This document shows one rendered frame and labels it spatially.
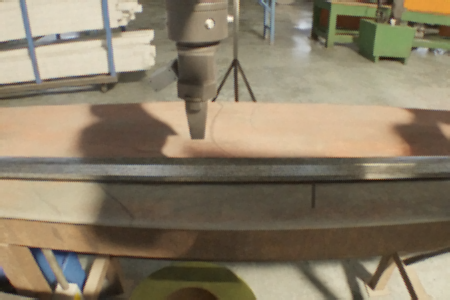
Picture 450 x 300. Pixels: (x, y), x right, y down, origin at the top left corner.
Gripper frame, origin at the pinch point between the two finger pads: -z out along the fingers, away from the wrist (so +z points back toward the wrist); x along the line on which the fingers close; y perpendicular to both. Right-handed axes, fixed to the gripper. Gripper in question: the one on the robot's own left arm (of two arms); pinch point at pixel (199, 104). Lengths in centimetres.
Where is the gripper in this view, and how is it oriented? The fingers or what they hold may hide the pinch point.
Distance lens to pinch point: 52.3
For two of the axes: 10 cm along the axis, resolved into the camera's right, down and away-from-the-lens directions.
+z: 0.0, -8.5, -5.2
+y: -10.0, 0.0, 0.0
